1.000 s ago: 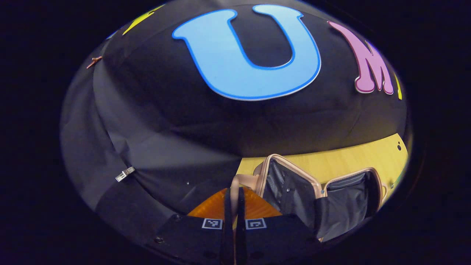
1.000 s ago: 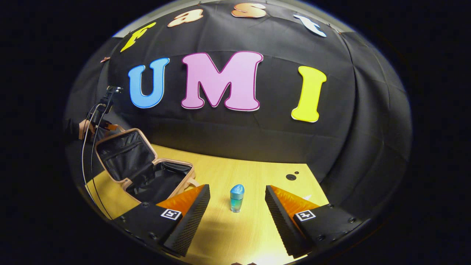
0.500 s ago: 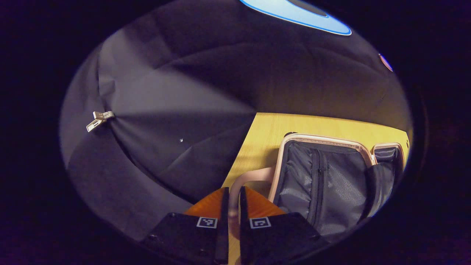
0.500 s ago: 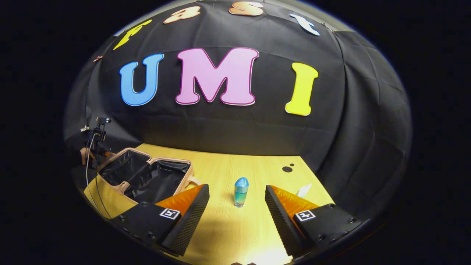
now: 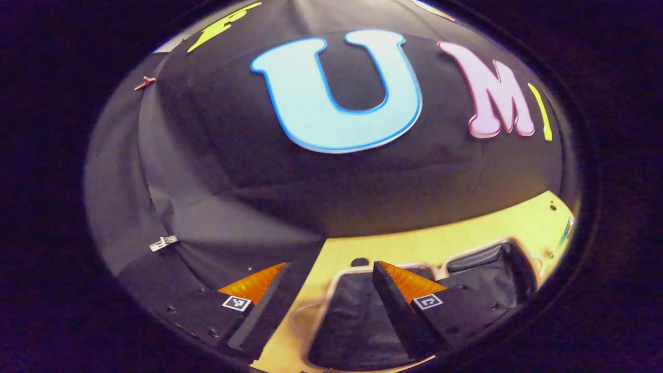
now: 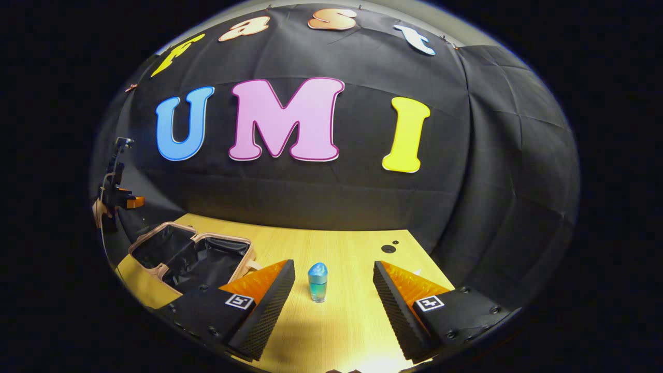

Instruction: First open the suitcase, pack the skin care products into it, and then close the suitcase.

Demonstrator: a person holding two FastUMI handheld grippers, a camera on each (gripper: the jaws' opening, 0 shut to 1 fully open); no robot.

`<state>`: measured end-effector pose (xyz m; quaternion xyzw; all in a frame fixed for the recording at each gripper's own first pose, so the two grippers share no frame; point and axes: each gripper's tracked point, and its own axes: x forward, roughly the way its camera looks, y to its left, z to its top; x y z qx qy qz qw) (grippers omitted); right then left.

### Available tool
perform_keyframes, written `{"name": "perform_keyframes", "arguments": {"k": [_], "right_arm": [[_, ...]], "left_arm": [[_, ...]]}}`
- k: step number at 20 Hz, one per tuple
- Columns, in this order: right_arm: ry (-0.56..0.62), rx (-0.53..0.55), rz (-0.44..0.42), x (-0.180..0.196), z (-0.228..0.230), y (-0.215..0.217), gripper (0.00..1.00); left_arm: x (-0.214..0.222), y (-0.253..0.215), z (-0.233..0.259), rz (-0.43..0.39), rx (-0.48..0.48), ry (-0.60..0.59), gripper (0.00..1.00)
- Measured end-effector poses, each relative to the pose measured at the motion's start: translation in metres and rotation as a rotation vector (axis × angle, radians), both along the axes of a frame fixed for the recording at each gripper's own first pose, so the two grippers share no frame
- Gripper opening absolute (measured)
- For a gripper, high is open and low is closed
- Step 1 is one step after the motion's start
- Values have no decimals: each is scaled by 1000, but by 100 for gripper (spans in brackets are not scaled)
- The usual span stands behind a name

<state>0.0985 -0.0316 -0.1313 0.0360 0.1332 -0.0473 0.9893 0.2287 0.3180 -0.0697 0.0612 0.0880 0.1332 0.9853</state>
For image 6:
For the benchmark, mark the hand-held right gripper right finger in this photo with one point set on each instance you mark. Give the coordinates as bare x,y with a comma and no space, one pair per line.
396,311

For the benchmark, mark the blue glass bottle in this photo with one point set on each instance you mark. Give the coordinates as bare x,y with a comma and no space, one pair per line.
317,285

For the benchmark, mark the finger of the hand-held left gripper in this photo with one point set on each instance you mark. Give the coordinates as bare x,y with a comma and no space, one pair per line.
133,202

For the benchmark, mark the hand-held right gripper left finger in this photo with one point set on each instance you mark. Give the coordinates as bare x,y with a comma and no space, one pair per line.
267,311

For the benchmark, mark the black backdrop cloth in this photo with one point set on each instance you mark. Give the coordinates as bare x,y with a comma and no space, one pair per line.
362,197

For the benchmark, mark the pink suitcase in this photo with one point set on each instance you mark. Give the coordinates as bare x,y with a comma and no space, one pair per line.
191,259

